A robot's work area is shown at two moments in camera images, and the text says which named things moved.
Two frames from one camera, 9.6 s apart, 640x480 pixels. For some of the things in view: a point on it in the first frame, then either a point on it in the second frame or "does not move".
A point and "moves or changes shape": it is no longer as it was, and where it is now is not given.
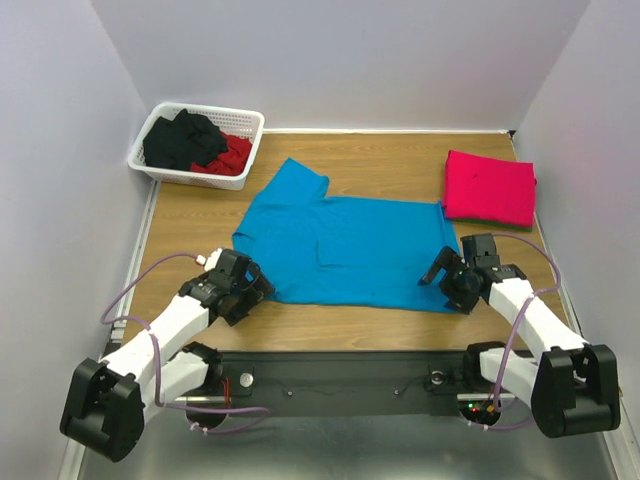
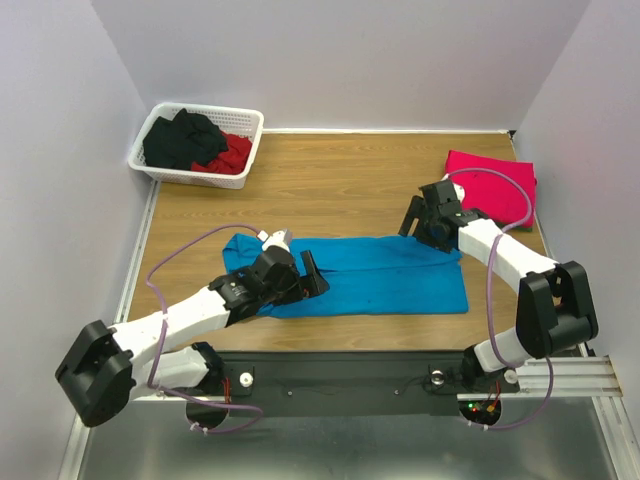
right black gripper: [447, 279] → [422, 215]
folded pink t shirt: [491, 189] does not move
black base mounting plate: [380, 383] does not move
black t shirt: [180, 141] does not move
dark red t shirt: [230, 162] does not move
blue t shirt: [343, 251] moves or changes shape
